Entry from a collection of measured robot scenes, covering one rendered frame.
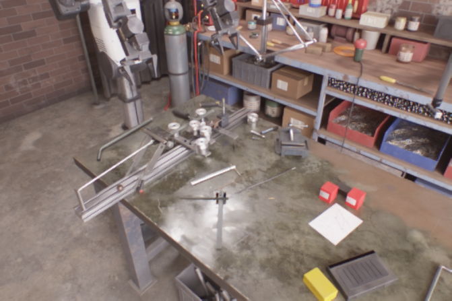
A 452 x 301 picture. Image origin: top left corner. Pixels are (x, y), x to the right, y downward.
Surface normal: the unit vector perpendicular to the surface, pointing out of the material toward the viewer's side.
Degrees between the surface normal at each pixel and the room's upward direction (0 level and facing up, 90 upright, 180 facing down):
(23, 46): 90
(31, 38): 90
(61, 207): 0
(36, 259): 0
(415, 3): 90
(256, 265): 0
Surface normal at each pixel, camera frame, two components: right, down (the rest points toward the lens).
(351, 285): 0.00, -0.84
